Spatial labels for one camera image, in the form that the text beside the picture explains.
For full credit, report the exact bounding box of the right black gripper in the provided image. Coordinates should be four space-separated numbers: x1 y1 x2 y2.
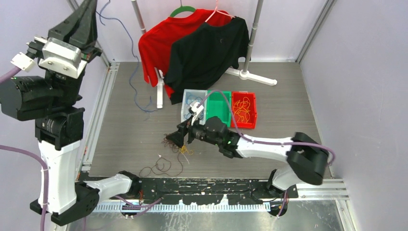
166 114 221 148

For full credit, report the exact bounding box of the blue wire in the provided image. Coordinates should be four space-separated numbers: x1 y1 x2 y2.
184 94 205 121
96 0 158 114

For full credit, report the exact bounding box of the brown wire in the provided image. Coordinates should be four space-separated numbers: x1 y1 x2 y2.
139 134 186 178

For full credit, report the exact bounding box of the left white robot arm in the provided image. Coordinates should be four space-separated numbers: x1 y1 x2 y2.
0 0 141 226

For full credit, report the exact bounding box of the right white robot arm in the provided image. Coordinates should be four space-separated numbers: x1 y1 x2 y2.
166 116 329 198

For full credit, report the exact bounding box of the white plastic bin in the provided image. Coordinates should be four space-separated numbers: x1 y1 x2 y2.
180 89 207 125

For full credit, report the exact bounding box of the green plastic bin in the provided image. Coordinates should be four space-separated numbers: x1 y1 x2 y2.
206 92 231 128

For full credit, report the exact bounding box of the red plastic bin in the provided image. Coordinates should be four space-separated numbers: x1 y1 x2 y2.
230 91 257 129

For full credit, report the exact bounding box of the red t-shirt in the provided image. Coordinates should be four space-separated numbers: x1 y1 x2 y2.
138 9 213 87

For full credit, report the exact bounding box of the black t-shirt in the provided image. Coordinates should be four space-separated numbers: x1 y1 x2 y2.
164 17 249 104

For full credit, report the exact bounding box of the white clothes rack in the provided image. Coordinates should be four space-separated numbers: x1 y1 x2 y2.
131 0 277 109

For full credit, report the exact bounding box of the green clothes hanger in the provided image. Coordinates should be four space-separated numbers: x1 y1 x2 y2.
169 0 196 18

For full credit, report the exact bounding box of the pink clothes hanger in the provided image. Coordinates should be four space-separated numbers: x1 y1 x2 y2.
205 0 235 23

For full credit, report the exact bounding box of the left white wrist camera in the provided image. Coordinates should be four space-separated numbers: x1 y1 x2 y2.
38 38 88 79

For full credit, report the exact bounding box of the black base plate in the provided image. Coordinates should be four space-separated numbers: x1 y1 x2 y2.
120 178 283 205

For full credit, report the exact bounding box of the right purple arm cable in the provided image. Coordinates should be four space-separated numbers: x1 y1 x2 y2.
197 90 336 218

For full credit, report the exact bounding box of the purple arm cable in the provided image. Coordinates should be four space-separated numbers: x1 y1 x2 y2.
0 52 165 231
197 90 336 218

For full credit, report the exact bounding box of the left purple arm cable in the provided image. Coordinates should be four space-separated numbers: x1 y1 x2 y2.
0 52 165 231

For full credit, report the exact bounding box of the white slotted cable duct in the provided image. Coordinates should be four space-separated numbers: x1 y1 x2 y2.
93 201 271 213

